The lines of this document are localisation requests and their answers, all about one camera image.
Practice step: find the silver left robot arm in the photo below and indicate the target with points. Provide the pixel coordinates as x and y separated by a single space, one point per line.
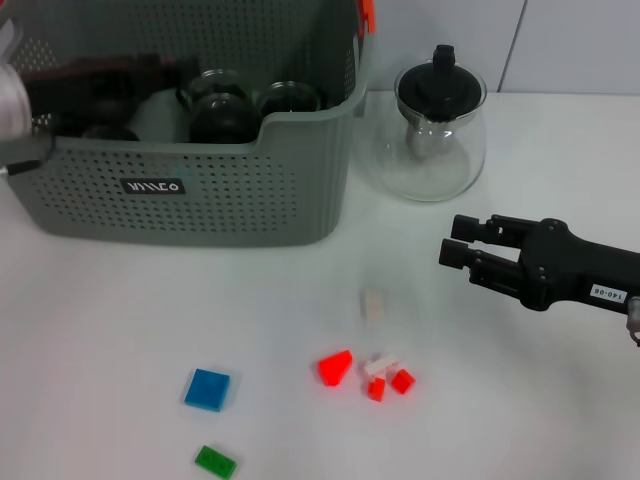
11 100

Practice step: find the small red brick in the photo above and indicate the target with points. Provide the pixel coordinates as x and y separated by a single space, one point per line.
376 390
402 381

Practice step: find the black glass teapot lid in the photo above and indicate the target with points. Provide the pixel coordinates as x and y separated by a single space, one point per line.
440 87

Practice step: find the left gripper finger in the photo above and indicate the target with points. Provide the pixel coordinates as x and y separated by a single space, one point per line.
167 82
170 67

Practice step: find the white two-stud brick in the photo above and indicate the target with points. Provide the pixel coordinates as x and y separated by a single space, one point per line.
373 303

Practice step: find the blue square brick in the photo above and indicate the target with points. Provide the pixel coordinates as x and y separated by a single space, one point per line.
207 390

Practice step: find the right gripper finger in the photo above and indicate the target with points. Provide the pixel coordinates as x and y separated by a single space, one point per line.
492 227
487 267

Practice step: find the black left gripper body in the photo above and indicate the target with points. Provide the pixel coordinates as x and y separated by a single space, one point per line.
75 92

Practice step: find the green brick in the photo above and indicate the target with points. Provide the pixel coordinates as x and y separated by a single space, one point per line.
216 461

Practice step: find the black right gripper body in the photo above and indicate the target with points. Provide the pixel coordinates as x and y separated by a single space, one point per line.
560 265

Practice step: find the clear glass teapot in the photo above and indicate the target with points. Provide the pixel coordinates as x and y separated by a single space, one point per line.
435 170

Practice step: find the translucent white brick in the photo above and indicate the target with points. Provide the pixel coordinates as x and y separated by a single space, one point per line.
380 365

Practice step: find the grey-green perforated storage bin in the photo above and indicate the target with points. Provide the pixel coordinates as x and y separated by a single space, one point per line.
225 200

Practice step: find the steel teapot infuser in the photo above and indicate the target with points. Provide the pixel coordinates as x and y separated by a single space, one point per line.
425 137

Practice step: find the large red sloped brick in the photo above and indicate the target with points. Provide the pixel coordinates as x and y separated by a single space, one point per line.
334 369

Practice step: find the dark clay teapot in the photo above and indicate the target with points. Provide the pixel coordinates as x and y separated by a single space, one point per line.
107 112

